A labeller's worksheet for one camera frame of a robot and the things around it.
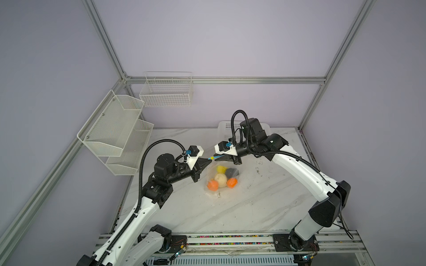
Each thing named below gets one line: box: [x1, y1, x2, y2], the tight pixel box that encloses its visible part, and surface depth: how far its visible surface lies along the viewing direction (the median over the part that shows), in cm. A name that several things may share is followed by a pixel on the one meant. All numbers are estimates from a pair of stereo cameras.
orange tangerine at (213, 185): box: [207, 180, 219, 192], surface depth 84 cm
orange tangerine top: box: [226, 177, 238, 189], surface depth 86 cm
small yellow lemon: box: [216, 165, 229, 175], surface depth 90 cm
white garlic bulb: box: [214, 172, 228, 188], surface depth 88 cm
